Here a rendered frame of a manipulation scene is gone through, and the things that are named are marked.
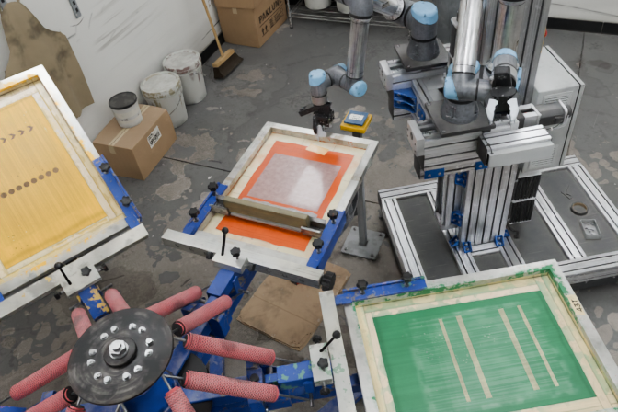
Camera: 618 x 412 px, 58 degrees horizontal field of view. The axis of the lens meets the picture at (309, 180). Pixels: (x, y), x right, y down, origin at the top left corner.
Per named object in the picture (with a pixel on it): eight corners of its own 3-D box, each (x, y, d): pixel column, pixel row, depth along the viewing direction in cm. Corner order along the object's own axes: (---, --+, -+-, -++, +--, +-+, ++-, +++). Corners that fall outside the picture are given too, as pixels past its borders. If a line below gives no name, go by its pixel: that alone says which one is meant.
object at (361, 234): (352, 226, 358) (343, 103, 293) (385, 234, 351) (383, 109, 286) (340, 252, 344) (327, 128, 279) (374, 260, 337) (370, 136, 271)
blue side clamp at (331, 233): (335, 219, 237) (334, 207, 232) (346, 222, 235) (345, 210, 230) (307, 273, 217) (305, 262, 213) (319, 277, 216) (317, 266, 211)
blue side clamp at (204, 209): (221, 192, 256) (217, 181, 251) (230, 194, 254) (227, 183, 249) (186, 240, 236) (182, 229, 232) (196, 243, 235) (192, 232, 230)
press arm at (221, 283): (231, 264, 218) (228, 256, 215) (244, 268, 216) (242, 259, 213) (209, 300, 207) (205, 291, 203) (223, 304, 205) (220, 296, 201)
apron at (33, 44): (89, 99, 400) (23, -49, 328) (97, 100, 397) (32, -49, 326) (37, 145, 366) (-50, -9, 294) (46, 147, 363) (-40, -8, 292)
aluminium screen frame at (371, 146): (268, 127, 286) (267, 121, 283) (378, 147, 266) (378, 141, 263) (187, 240, 235) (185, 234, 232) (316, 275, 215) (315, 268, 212)
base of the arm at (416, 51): (433, 41, 271) (434, 23, 264) (443, 58, 260) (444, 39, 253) (403, 47, 270) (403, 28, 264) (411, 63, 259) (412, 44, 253)
